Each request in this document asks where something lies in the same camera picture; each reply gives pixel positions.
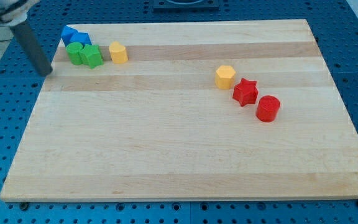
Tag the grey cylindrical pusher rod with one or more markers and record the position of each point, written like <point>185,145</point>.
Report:
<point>29,43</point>

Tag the blue cube block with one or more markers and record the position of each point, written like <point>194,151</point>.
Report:
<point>81,37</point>

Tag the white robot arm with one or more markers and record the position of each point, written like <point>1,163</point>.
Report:
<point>14,14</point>

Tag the yellow heart block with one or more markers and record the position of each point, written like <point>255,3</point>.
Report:
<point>118,53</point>

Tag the blue triangular block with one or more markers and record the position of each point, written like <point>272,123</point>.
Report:
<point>67,34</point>

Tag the green cylinder block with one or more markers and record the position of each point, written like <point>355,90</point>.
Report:
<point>73,50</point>

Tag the green star block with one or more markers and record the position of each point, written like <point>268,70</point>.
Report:
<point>91,56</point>

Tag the wooden board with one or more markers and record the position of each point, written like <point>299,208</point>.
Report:
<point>157,128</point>

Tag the yellow hexagon block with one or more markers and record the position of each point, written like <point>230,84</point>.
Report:
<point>224,77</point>

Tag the red star block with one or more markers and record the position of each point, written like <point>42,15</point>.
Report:
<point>245,92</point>

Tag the red cylinder block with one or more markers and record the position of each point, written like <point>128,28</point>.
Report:
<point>268,108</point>

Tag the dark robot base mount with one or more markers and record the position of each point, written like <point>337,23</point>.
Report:
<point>184,5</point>

